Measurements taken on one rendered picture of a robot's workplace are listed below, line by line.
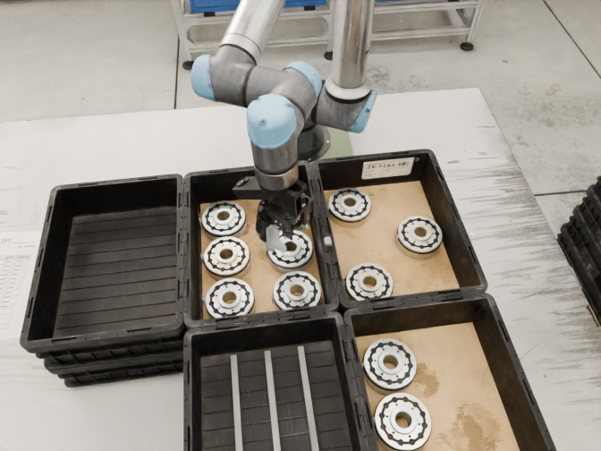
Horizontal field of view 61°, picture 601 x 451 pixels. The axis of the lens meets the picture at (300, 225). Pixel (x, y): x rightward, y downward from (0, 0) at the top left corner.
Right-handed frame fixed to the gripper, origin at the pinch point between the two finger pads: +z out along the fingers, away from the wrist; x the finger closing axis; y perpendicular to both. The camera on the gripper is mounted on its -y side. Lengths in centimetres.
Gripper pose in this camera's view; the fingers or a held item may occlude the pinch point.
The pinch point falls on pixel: (277, 236)
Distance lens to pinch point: 105.8
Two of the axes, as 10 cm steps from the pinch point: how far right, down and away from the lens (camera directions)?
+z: 0.5, 6.0, 8.0
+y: 7.9, 4.7, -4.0
